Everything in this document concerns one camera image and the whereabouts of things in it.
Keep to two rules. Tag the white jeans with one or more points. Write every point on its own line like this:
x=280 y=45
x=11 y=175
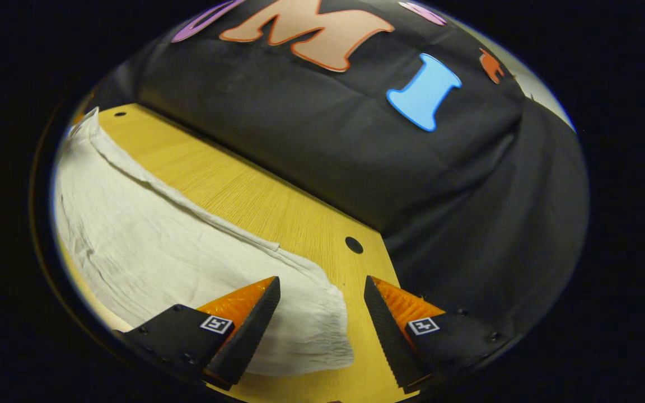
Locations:
x=160 y=252

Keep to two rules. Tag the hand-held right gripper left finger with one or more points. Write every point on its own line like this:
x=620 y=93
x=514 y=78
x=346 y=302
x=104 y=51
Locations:
x=249 y=336

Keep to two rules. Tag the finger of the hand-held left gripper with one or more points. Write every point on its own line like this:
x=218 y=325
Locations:
x=78 y=116

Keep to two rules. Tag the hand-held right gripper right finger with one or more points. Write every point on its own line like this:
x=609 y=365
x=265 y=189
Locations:
x=387 y=330

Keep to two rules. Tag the black backdrop cloth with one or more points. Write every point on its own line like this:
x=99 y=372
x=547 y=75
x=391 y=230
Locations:
x=300 y=140

